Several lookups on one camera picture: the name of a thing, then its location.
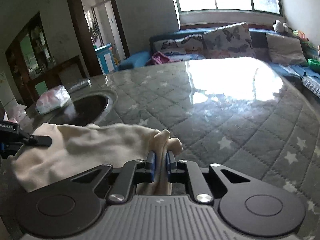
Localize small flat card box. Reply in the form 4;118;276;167
67;79;92;93

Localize magenta garment on sofa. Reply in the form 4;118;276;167
146;52;178;66

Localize green plastic bowl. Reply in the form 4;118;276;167
308;59;320;74

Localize blue corner sofa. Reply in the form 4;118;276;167
118;23;319;96

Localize panda plush toy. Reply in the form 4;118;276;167
273;20;293;35

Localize white pink tissue pack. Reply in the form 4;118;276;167
36;85;71;114

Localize butterfly pillow upright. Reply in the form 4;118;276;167
202;22;256;59

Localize dark wooden cabinet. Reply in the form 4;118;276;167
5;12;87;106

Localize grey cushion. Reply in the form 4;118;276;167
266;33;308;66

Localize butterfly pillow lying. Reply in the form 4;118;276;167
153;35;205;61

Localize quilted grey star table cover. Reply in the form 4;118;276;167
0;57;320;240

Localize colourful plush toys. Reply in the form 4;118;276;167
293;30;319;55

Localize blue white small cabinet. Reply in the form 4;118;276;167
95;43;117;74

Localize white refrigerator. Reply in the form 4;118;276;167
0;72;17;111

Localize cream fabric garment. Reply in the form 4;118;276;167
9;123;183;195

